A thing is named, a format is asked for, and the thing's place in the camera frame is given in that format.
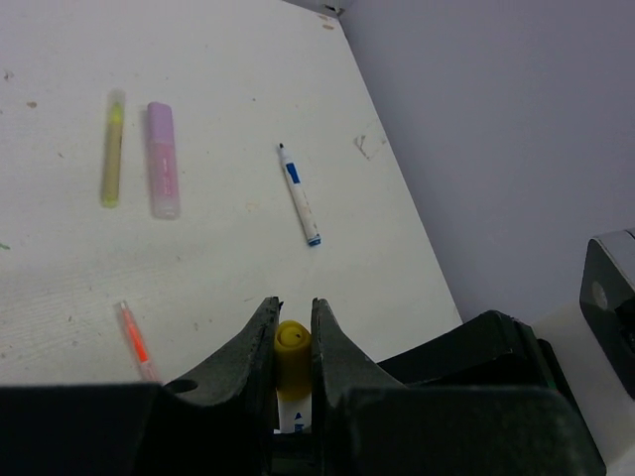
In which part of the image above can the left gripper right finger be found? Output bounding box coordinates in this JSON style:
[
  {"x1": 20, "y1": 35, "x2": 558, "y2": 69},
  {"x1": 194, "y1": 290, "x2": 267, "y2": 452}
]
[{"x1": 311, "y1": 297, "x2": 404, "y2": 475}]

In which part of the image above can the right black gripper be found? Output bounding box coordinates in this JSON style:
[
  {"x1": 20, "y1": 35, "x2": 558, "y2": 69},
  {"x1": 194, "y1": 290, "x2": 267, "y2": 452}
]
[{"x1": 379, "y1": 310, "x2": 566, "y2": 393}]

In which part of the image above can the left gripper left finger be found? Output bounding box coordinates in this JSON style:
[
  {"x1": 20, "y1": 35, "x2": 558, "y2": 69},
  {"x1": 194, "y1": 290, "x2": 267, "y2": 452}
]
[{"x1": 165, "y1": 297, "x2": 280, "y2": 475}]

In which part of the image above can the yellow white marker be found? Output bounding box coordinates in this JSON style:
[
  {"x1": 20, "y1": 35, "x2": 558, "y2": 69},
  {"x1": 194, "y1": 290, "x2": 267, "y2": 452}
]
[{"x1": 274, "y1": 320, "x2": 313, "y2": 433}]

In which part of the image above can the red slim pen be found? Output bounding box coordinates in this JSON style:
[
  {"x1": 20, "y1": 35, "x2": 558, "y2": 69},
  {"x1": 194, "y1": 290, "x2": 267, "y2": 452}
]
[{"x1": 115, "y1": 301, "x2": 161, "y2": 383}]

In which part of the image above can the blue white marker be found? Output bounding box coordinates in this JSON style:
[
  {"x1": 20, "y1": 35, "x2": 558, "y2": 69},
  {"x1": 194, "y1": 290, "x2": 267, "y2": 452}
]
[{"x1": 278, "y1": 143, "x2": 321, "y2": 247}]

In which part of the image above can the pink highlighter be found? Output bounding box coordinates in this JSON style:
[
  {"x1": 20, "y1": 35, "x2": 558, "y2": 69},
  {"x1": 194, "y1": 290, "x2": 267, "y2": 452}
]
[{"x1": 146, "y1": 102, "x2": 181, "y2": 219}]

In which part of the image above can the yellow green slim highlighter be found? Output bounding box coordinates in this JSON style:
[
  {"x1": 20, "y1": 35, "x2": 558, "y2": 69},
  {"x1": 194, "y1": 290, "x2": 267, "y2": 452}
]
[{"x1": 100, "y1": 89, "x2": 125, "y2": 208}]

